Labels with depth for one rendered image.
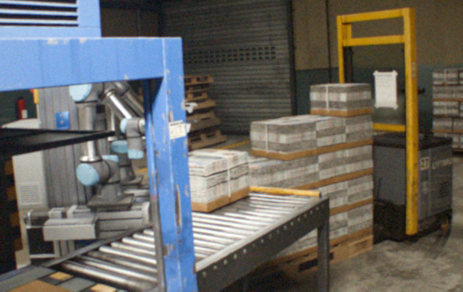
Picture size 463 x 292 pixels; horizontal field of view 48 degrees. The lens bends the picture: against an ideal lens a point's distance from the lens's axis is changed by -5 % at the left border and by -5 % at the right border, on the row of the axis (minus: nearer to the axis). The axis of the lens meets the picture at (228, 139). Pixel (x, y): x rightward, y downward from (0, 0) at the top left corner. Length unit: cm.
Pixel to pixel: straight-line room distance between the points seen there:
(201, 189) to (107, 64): 141
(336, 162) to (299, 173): 37
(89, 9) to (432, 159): 362
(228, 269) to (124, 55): 102
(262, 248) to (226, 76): 950
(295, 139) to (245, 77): 774
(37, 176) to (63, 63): 196
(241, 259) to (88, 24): 109
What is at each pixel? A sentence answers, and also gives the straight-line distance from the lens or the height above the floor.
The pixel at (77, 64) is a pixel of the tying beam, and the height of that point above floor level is 149.
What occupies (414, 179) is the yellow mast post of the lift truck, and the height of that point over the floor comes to 54.
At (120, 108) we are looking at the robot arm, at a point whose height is 129.
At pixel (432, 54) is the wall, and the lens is 989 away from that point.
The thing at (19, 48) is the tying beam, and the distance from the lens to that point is 107.
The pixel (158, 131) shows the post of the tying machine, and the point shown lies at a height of 132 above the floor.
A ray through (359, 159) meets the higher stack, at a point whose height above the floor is 74.
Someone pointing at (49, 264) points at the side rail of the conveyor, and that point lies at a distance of 206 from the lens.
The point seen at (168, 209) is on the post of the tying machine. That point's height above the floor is 111.
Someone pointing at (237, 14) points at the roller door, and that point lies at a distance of 1143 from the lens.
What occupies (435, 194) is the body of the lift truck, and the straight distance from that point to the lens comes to 471.
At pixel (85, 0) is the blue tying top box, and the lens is 142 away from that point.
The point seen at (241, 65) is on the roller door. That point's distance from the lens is 1135.
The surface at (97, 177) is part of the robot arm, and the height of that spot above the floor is 97.
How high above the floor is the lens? 147
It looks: 8 degrees down
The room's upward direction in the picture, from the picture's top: 3 degrees counter-clockwise
